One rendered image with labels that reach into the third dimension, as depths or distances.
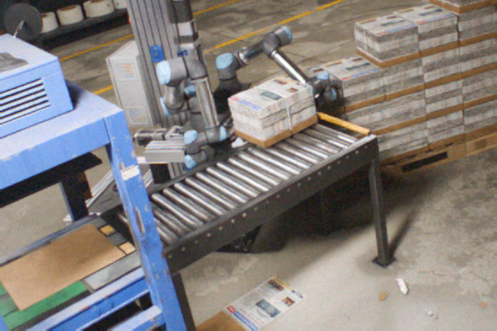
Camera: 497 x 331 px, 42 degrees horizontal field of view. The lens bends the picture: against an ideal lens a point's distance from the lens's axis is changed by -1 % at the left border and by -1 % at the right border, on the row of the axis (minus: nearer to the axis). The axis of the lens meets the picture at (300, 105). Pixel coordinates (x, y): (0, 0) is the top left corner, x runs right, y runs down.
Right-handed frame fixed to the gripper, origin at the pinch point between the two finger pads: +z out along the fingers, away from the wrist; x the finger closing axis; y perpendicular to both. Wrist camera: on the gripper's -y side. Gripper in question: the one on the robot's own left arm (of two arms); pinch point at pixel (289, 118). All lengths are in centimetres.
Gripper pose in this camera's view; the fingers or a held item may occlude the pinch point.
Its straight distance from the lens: 384.8
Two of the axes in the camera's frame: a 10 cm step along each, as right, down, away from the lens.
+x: 6.3, 2.2, -7.4
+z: -7.6, 3.6, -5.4
